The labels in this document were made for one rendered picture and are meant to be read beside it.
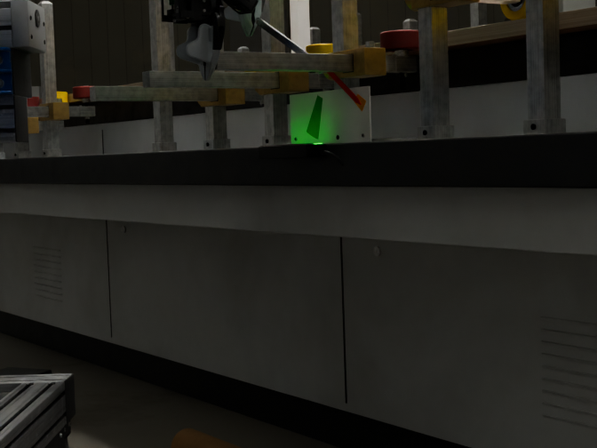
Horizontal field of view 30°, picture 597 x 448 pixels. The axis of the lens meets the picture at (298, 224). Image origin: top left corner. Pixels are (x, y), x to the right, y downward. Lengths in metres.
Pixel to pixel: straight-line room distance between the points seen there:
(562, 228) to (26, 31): 1.08
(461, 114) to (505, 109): 0.12
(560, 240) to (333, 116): 0.58
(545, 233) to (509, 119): 0.39
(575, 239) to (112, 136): 2.08
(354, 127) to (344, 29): 0.19
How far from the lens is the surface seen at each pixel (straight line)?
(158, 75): 2.13
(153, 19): 2.77
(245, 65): 1.93
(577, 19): 1.89
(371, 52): 2.04
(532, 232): 1.76
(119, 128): 3.47
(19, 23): 2.21
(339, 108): 2.09
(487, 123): 2.11
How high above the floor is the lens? 0.68
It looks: 4 degrees down
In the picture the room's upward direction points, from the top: 2 degrees counter-clockwise
